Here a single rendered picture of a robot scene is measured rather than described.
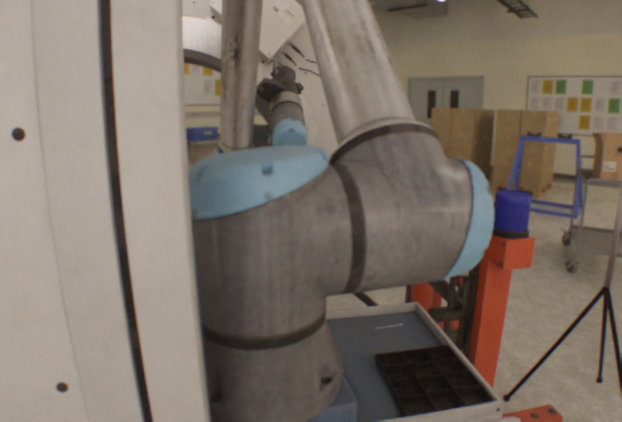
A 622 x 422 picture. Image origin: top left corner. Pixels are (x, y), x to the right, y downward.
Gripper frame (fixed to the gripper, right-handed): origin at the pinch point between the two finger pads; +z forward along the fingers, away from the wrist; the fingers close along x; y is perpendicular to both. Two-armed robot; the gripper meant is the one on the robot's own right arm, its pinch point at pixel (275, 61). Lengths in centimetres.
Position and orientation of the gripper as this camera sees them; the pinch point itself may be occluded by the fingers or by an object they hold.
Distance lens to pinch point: 131.4
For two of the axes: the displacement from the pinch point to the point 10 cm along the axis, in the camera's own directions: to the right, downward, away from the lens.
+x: 6.5, -5.5, -5.3
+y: 7.5, 3.7, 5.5
